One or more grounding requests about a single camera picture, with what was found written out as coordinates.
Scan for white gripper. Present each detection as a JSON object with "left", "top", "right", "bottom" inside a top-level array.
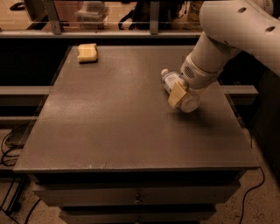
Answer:
[{"left": 168, "top": 54, "right": 221, "bottom": 109}]

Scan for blue plastic bottle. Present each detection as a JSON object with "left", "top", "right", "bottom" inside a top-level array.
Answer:
[{"left": 161, "top": 69, "right": 200, "bottom": 113}]

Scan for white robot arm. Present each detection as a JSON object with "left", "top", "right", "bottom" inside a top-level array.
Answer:
[{"left": 162, "top": 0, "right": 280, "bottom": 113}]

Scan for yellow sponge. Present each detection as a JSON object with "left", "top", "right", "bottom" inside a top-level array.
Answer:
[{"left": 77, "top": 44, "right": 98, "bottom": 63}]

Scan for printed snack bag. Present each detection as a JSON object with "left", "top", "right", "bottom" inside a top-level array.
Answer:
[{"left": 187, "top": 1, "right": 203, "bottom": 25}]

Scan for black bag on shelf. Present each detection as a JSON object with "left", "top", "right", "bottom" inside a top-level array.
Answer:
[{"left": 118, "top": 0, "right": 186, "bottom": 30}]

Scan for grey drawer cabinet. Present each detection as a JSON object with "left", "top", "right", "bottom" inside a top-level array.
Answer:
[{"left": 15, "top": 46, "right": 258, "bottom": 211}]

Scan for upper drawer with knob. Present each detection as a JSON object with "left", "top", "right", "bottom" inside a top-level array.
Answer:
[{"left": 33, "top": 181, "right": 241, "bottom": 207}]

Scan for drawer with knob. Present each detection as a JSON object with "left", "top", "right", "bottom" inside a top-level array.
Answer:
[
  {"left": 59, "top": 206, "right": 215, "bottom": 224},
  {"left": 33, "top": 181, "right": 241, "bottom": 207}
]

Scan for clear plastic container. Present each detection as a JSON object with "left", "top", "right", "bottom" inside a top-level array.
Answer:
[{"left": 74, "top": 1, "right": 109, "bottom": 29}]

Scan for lower drawer with knob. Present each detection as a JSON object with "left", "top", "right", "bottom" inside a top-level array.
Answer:
[{"left": 59, "top": 206, "right": 215, "bottom": 224}]

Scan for black cable right floor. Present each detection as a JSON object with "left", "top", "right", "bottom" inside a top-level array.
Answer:
[{"left": 238, "top": 128, "right": 266, "bottom": 224}]

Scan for grey metal shelf rail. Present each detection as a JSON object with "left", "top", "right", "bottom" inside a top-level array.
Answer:
[{"left": 0, "top": 0, "right": 202, "bottom": 39}]

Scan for black cables left floor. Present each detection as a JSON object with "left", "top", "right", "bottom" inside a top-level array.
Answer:
[{"left": 0, "top": 122, "right": 42, "bottom": 224}]

